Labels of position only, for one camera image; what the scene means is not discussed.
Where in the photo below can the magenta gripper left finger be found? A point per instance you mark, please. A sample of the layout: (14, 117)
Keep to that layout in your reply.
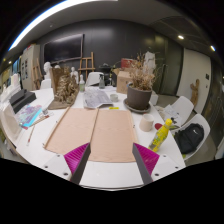
(76, 161)

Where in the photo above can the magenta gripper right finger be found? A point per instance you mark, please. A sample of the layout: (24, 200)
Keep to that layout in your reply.
(146, 161)

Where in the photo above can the left beige cloth mat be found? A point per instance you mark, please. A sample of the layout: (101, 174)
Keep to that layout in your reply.
(73, 129)

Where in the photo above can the beige cloth mat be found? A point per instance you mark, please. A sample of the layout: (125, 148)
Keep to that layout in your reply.
(73, 129)
(113, 137)

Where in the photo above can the yellow spray bottle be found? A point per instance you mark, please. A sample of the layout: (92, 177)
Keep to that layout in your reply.
(160, 136)

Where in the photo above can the white ceramic cup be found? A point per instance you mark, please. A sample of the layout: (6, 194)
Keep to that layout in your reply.
(146, 122)

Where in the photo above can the red round lid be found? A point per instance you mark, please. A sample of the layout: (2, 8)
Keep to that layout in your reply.
(158, 126)

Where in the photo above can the right beige cloth mat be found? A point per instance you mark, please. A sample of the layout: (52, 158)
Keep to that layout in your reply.
(113, 137)

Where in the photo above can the black backpack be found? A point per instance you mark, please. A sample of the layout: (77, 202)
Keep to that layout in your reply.
(189, 138)

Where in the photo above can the paintbrush on table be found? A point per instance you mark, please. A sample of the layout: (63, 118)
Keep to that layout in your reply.
(30, 136)

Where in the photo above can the grey pot saucer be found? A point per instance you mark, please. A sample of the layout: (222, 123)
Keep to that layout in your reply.
(139, 111)

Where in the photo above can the grey plant pot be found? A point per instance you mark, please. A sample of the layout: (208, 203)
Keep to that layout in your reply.
(136, 98)

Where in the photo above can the white chair behind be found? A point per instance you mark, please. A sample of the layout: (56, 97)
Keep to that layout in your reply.
(179, 111)

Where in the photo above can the yellow small label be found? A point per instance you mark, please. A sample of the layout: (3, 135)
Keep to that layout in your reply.
(113, 108)

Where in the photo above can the grey printed paper sheet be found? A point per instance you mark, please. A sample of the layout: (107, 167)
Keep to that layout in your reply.
(95, 98)

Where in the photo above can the colourful painted picture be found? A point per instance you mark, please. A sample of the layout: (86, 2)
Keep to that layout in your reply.
(28, 114)

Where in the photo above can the small grey cup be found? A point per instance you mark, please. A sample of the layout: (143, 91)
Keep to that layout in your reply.
(114, 97)

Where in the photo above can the white chair with backpack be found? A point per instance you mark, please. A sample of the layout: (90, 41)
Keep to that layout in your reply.
(199, 119)

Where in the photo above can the golden brown sculpture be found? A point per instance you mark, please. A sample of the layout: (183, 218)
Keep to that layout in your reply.
(65, 88)

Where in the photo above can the clear plastic bottle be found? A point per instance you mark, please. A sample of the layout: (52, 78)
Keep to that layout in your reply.
(81, 84)

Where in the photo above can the dried brown plant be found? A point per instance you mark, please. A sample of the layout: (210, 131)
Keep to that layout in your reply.
(142, 71)

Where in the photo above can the black box on table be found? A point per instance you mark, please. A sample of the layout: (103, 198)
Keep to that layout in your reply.
(21, 98)

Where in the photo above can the cardboard box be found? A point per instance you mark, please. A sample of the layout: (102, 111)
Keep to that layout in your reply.
(121, 79)

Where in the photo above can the white far chair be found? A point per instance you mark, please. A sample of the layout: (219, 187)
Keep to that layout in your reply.
(93, 78)

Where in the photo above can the wooden figure statue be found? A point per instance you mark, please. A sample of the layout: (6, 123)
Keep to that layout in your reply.
(194, 87)

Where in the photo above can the grey spray bottle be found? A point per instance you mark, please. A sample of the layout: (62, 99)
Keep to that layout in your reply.
(101, 81)

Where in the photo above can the wooden easel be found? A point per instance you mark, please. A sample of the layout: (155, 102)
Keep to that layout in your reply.
(86, 65)

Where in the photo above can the white plaster bust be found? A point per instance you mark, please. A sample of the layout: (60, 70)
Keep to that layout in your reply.
(47, 67)

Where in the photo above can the black wall screen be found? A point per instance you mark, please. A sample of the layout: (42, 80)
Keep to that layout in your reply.
(64, 49)

